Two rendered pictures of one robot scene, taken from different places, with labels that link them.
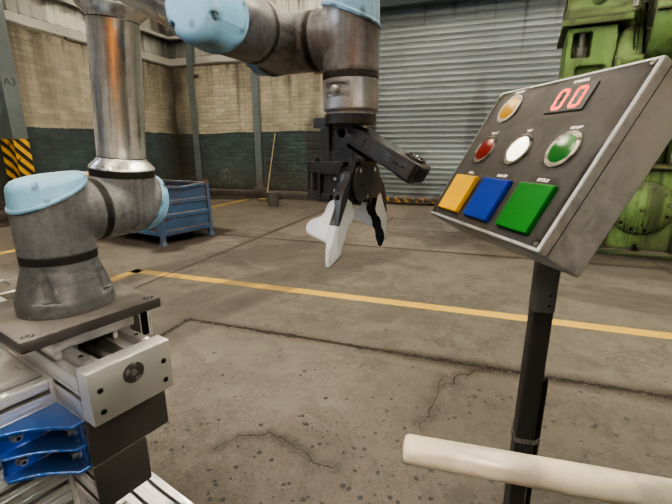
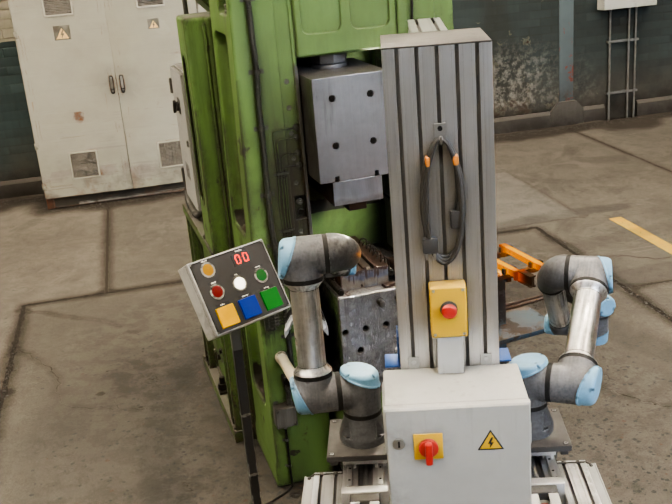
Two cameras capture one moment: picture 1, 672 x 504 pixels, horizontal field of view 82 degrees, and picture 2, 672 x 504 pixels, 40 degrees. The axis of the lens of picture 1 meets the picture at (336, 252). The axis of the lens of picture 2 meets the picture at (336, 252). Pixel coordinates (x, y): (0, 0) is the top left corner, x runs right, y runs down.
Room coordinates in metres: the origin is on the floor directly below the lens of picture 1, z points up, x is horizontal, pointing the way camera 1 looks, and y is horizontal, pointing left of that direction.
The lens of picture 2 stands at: (1.94, 2.64, 2.31)
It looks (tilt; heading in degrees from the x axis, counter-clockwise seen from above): 20 degrees down; 240
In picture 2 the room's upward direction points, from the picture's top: 5 degrees counter-clockwise
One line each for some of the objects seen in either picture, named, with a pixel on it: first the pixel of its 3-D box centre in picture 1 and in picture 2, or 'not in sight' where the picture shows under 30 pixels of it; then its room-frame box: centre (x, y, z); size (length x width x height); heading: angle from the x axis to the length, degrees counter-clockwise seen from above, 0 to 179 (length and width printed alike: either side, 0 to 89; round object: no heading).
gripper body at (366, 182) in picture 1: (345, 160); not in sight; (0.57, -0.01, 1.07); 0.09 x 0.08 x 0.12; 56
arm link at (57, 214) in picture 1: (56, 211); (358, 387); (0.67, 0.48, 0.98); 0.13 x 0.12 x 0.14; 154
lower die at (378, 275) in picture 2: not in sight; (348, 261); (0.07, -0.53, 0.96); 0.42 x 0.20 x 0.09; 76
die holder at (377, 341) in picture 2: not in sight; (364, 316); (0.01, -0.52, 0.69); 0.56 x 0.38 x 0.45; 76
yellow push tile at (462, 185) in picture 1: (459, 193); (227, 316); (0.76, -0.24, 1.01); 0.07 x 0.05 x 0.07; 11
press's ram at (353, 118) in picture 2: not in sight; (347, 116); (0.03, -0.52, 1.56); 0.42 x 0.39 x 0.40; 76
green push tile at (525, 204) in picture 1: (526, 208); (271, 298); (0.56, -0.28, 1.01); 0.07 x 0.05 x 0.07; 11
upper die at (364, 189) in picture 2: not in sight; (342, 178); (0.07, -0.53, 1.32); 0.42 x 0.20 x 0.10; 76
